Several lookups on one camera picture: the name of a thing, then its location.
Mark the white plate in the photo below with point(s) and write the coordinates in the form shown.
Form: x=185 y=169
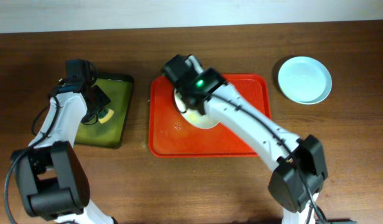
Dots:
x=192 y=116

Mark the yellow green sponge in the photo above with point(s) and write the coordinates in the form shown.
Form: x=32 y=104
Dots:
x=105 y=115

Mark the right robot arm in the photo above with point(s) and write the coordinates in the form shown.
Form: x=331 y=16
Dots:
x=298 y=165

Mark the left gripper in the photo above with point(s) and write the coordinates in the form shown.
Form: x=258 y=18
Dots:
x=100 y=98

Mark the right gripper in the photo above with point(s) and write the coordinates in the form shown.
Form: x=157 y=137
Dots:
x=222 y=79

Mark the light blue plate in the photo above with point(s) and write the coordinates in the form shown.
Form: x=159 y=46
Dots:
x=304 y=80

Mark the red plastic tray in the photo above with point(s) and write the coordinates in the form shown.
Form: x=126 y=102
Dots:
x=170 y=135

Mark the black tray with soapy water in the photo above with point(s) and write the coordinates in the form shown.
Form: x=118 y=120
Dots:
x=119 y=89

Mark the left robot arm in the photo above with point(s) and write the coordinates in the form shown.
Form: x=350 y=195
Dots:
x=50 y=179

